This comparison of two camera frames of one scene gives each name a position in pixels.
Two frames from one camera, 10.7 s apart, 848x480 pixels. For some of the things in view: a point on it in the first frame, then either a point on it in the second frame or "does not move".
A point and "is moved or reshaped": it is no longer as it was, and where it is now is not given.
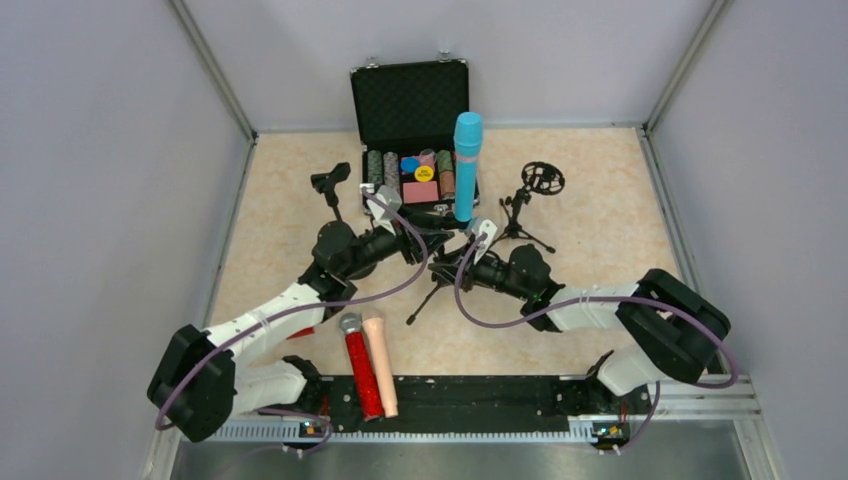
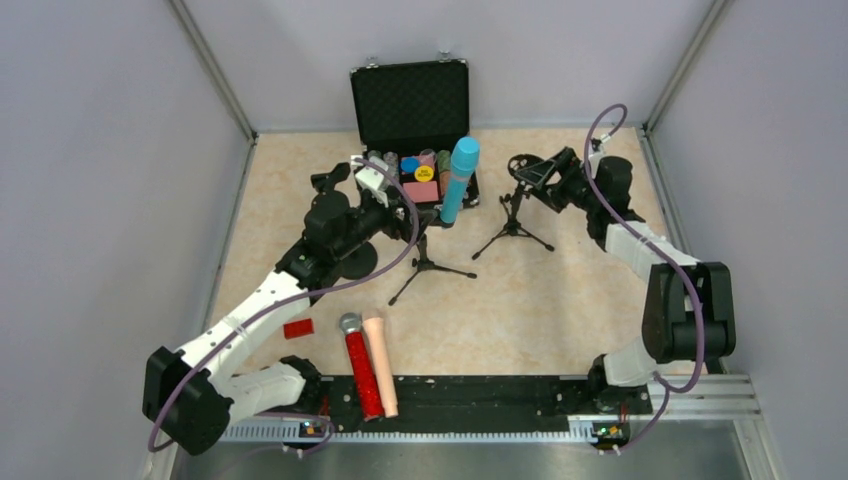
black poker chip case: x=404 y=117 does not move
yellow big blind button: x=424 y=174 does not move
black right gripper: x=465 y=266 → x=553 y=183
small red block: x=302 y=332 does not move
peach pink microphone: x=376 y=328 does not move
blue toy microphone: x=467 y=138 is moved or reshaped
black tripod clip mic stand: x=443 y=255 is moved or reshaped
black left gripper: x=411 y=240 → x=408 y=216
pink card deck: x=423 y=191 does not move
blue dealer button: x=410 y=164 does not move
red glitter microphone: x=372 y=409 does not move
